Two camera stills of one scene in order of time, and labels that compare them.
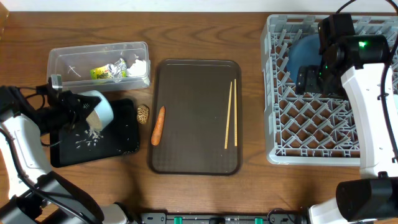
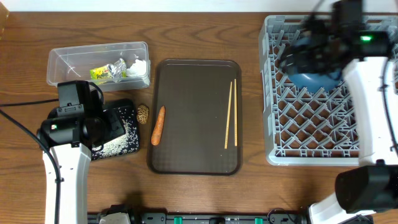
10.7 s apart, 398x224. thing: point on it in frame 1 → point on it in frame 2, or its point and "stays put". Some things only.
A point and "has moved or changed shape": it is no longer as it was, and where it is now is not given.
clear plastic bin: [100, 68] stays put
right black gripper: [306, 82] → [298, 55]
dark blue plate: [306, 51] has moved or changed shape
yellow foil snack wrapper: [115, 71] stays put
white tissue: [138, 68] stays put
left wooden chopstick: [228, 114] stays put
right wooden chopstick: [236, 130] stays put
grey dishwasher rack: [303, 129] stays put
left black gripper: [72, 102] → [117, 118]
